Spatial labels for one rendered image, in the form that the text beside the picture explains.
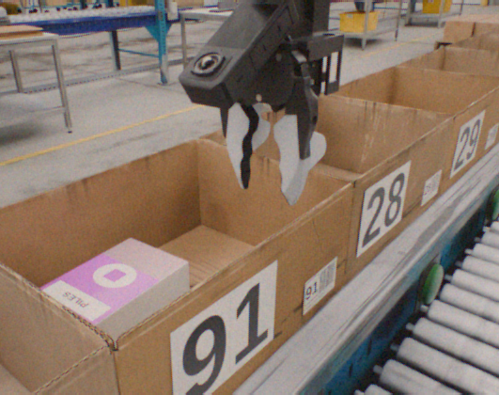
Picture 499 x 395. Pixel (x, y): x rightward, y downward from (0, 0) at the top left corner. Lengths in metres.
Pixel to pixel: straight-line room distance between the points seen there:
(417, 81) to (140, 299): 1.05
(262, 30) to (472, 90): 1.05
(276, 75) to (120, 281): 0.33
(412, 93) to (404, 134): 0.41
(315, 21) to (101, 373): 0.34
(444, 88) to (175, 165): 0.84
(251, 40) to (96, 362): 0.27
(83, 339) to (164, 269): 0.23
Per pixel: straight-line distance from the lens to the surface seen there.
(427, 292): 0.89
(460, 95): 1.41
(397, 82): 1.46
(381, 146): 1.08
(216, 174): 0.81
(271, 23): 0.40
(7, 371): 0.66
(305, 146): 0.43
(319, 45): 0.45
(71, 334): 0.45
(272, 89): 0.43
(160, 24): 5.91
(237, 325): 0.52
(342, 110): 1.10
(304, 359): 0.61
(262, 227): 0.78
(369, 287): 0.74
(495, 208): 1.23
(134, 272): 0.64
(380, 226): 0.79
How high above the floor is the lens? 1.31
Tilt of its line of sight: 26 degrees down
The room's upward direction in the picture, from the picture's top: straight up
